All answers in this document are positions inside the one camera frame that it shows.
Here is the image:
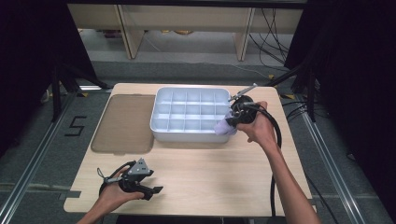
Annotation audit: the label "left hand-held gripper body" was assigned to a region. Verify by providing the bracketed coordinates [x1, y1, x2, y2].
[104, 157, 155, 192]

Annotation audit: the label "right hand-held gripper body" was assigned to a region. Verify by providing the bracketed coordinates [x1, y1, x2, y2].
[228, 82, 260, 127]

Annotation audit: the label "lavender sock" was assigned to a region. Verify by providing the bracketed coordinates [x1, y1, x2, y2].
[214, 112, 238, 137]

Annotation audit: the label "white compartment storage box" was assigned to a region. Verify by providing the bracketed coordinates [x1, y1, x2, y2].
[149, 86, 233, 144]

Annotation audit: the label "person's right hand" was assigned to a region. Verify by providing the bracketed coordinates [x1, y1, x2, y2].
[235, 100, 277, 151]

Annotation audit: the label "person's left hand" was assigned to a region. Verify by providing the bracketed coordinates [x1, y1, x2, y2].
[98, 175, 146, 213]

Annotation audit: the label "translucent brown box lid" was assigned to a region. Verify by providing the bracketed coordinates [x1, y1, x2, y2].
[91, 93, 157, 156]

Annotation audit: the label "black metal stand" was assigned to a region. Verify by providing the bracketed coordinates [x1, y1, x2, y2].
[50, 61, 114, 123]
[263, 61, 318, 123]

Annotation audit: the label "beige wooden desk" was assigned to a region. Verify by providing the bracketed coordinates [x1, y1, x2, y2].
[66, 3, 304, 63]

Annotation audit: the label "black curtain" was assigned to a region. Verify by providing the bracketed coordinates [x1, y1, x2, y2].
[0, 0, 98, 158]
[283, 0, 396, 216]

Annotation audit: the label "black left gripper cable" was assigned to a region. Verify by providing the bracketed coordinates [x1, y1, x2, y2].
[96, 160, 137, 196]

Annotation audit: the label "black floor cables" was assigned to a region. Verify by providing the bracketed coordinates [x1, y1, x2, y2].
[247, 7, 296, 67]

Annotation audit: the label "aluminium floor rail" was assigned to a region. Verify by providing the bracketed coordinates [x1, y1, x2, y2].
[299, 108, 369, 224]
[0, 89, 79, 224]

